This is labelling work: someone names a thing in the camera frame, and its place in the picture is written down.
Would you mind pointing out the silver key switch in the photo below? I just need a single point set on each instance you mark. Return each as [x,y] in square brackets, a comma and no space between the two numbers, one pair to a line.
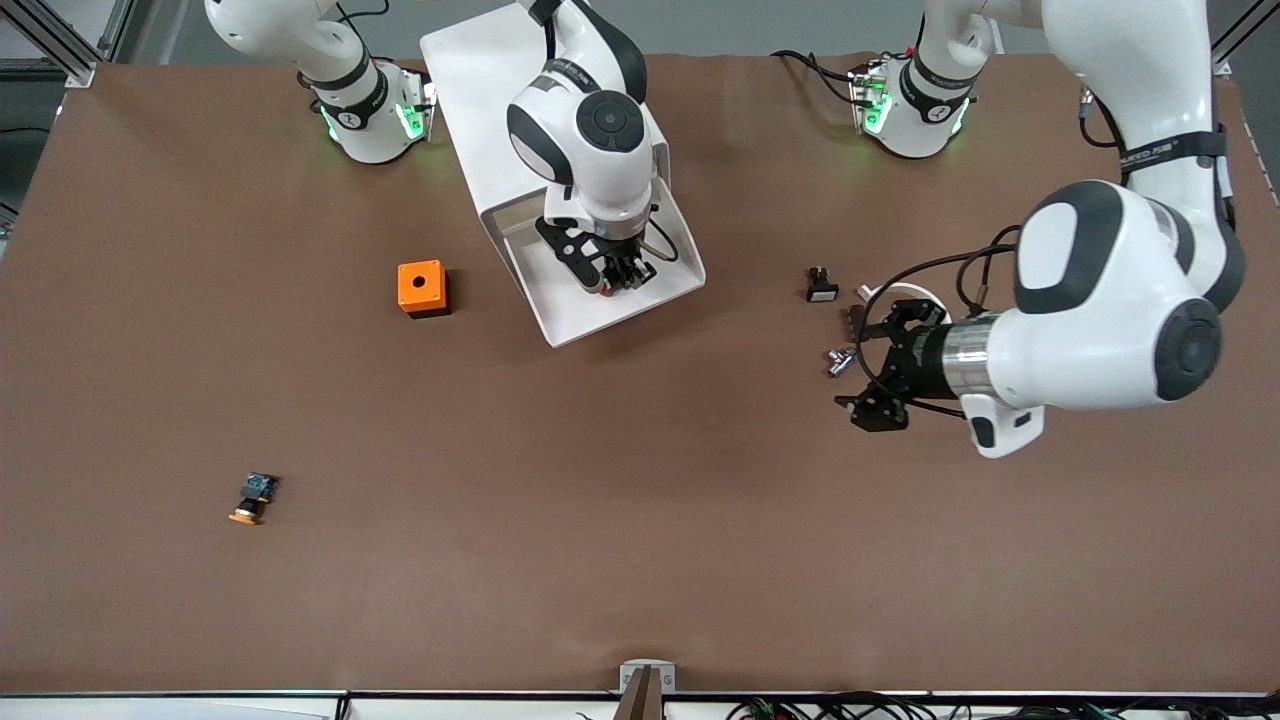
[840,361]

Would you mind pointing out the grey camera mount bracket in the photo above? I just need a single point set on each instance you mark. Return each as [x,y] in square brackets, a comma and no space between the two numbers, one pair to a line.
[647,678]

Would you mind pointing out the small brown block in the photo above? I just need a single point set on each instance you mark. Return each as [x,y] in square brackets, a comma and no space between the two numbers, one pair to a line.
[853,322]

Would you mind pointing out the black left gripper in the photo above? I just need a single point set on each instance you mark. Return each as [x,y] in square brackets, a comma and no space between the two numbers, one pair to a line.
[926,358]

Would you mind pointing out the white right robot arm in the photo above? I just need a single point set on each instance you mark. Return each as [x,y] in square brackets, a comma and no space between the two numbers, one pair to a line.
[590,160]

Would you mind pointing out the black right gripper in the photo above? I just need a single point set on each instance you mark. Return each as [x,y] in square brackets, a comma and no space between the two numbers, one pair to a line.
[622,262]

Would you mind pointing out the orange button enclosure box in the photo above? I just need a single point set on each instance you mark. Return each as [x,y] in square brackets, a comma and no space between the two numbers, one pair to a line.
[432,295]

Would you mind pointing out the white curved plastic arc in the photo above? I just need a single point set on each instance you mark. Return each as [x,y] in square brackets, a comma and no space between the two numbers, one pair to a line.
[900,289]

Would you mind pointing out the red mushroom push button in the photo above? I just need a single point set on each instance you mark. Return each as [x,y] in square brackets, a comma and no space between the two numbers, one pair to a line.
[598,288]

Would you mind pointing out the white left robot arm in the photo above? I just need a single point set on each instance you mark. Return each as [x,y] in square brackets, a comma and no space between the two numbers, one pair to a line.
[1100,300]

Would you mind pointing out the aluminium frame profile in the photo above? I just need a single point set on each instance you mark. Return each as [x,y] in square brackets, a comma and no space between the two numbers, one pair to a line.
[60,45]
[1240,40]

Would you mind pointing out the black white square button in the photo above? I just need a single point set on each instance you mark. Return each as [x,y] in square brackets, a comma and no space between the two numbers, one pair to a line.
[822,290]

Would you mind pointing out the small blue orange connector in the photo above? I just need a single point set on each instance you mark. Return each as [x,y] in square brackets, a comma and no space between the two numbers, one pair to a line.
[255,495]

